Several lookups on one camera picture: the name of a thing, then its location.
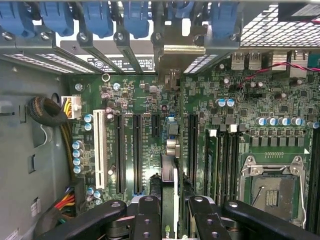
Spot installed RAM stick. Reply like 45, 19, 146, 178
204, 129, 219, 201

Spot long black expansion slot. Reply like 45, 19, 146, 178
132, 113, 145, 196
187, 113, 200, 188
114, 113, 127, 195

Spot CPU socket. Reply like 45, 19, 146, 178
238, 153, 308, 226

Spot white expansion slot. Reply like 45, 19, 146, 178
92, 109, 108, 190

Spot short black expansion slot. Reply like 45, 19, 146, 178
151, 113, 161, 137

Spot thin metal locking lever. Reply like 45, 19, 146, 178
298, 159, 308, 230

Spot green motherboard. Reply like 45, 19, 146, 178
63, 49, 320, 231

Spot white power connector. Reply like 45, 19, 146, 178
61, 95, 83, 120

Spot open grey PC case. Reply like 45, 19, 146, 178
0, 0, 320, 240

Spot silver USB port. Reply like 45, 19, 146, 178
231, 52, 245, 71
248, 52, 263, 71

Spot blue card retention clip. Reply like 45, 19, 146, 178
123, 1, 151, 40
0, 1, 35, 38
210, 1, 239, 40
167, 1, 195, 20
81, 1, 114, 39
39, 1, 75, 37

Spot black connector with coloured wires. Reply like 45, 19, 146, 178
53, 178, 87, 226

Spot black braided wire bundle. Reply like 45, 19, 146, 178
27, 96, 76, 181

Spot red and black twisted wire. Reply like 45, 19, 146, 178
237, 61, 320, 89

